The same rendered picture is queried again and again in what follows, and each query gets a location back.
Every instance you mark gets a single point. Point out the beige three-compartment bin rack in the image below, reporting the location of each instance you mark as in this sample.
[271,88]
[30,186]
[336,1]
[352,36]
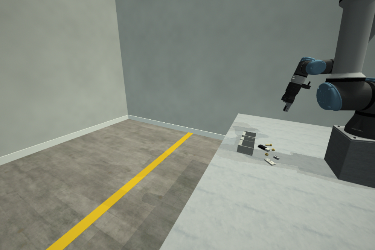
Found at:
[246,143]

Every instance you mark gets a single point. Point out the white domino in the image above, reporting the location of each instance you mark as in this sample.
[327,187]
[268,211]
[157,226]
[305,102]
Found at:
[269,161]

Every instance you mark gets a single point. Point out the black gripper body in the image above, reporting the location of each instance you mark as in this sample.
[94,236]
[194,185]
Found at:
[294,87]

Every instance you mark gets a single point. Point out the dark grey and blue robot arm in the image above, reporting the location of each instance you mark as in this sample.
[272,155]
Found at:
[347,88]

